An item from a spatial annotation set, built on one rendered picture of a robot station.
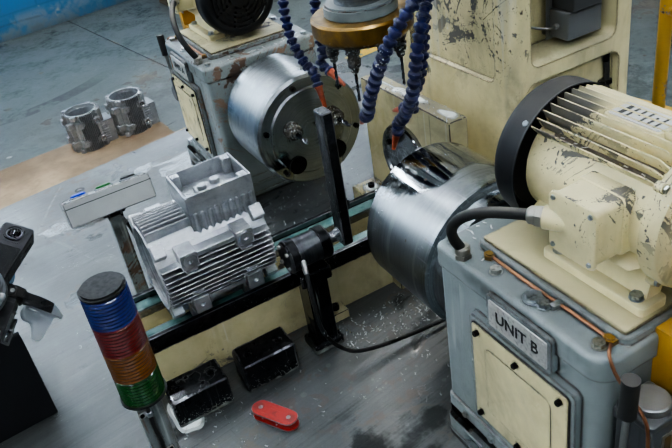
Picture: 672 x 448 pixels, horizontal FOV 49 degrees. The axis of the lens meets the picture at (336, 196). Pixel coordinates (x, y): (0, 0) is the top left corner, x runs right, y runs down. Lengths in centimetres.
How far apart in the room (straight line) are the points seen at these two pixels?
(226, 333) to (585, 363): 72
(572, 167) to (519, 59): 51
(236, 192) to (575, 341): 65
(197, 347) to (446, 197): 54
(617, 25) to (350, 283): 69
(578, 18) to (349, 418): 81
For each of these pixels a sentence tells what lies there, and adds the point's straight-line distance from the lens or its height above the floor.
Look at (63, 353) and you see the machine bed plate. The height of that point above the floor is 80.
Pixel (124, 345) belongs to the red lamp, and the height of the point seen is 114.
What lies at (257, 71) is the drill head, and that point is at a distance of 165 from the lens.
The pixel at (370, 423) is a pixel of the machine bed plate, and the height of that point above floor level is 80.
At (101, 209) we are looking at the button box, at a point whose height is 105.
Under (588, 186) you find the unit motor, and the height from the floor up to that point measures 131.
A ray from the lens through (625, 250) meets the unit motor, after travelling 83.
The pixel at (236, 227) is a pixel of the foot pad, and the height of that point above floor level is 107.
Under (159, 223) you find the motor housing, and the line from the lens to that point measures 128.
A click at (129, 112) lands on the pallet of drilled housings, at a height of 28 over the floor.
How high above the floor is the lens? 174
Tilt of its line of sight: 31 degrees down
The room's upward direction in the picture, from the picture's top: 10 degrees counter-clockwise
